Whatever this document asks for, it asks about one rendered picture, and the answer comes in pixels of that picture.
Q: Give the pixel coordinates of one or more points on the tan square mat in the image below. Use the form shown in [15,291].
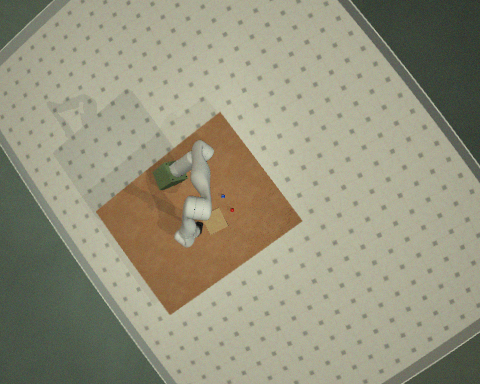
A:
[216,222]

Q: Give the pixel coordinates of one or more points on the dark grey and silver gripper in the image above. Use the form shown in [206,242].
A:
[199,227]

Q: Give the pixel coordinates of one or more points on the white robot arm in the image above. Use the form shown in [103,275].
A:
[197,208]

